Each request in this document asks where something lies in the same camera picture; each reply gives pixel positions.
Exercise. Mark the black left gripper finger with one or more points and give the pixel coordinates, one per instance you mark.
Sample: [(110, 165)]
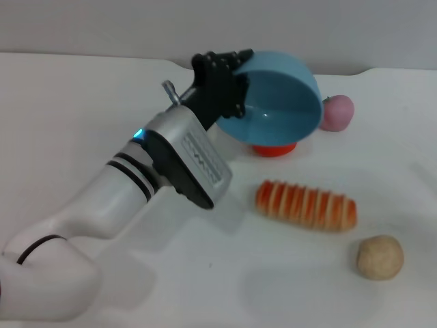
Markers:
[(245, 56), (243, 99)]

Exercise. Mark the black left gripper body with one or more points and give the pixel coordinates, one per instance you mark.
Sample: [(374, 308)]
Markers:
[(215, 89)]

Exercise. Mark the blue bowl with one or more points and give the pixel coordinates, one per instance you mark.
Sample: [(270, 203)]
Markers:
[(280, 102)]

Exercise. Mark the long toasted bread loaf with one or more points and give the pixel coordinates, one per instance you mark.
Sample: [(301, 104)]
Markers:
[(307, 206)]

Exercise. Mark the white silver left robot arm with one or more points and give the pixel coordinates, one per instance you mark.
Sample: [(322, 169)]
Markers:
[(112, 194)]

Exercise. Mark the round beige bread bun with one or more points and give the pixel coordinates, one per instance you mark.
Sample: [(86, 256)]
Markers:
[(380, 258)]

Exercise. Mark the red tomato toy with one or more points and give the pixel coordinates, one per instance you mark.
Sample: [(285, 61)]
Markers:
[(273, 149)]

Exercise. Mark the pink peach toy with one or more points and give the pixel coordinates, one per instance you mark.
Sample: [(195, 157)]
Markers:
[(339, 114)]

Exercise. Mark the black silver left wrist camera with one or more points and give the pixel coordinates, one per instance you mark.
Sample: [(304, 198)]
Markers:
[(191, 167)]

